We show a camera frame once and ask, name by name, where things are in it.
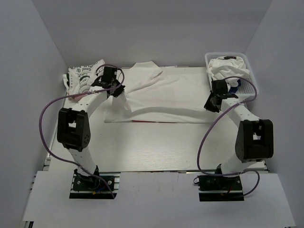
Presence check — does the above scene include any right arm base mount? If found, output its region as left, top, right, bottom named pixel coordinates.
left=193, top=175, right=244, bottom=202

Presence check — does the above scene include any blue t-shirt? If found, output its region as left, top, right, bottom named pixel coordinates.
left=228, top=79, right=241, bottom=94

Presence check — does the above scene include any white plastic basket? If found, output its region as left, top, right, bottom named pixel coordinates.
left=205, top=52, right=258, bottom=99

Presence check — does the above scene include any white t-shirt with tag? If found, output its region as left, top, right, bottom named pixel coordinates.
left=207, top=56, right=250, bottom=87

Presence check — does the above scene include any white logo t-shirt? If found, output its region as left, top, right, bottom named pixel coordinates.
left=104, top=62, right=216, bottom=124

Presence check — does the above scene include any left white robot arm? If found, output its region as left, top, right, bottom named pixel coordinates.
left=57, top=66, right=125, bottom=190

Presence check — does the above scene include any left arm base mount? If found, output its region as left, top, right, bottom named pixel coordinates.
left=69, top=169, right=120, bottom=200

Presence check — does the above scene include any folded printed white t-shirt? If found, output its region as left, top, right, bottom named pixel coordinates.
left=63, top=59, right=105, bottom=95

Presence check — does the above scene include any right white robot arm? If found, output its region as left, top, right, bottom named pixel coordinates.
left=204, top=79, right=274, bottom=190

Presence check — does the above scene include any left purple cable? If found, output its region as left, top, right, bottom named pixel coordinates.
left=39, top=64, right=126, bottom=199

